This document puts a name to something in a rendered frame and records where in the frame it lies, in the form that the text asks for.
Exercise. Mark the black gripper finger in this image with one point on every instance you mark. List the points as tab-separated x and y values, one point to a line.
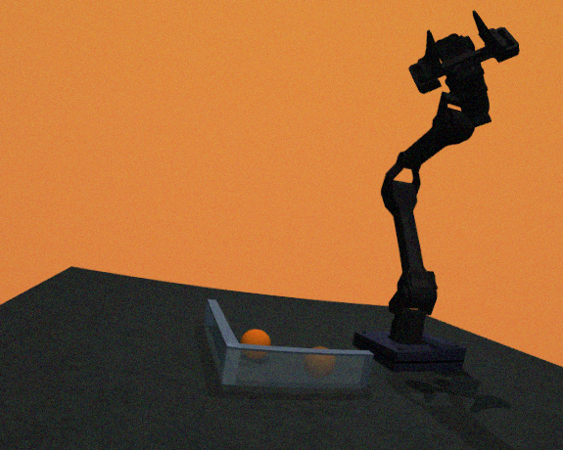
489	35
430	63

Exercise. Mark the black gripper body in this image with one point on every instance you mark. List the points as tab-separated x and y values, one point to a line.
466	71

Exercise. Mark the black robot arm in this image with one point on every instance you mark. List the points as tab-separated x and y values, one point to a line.
417	288

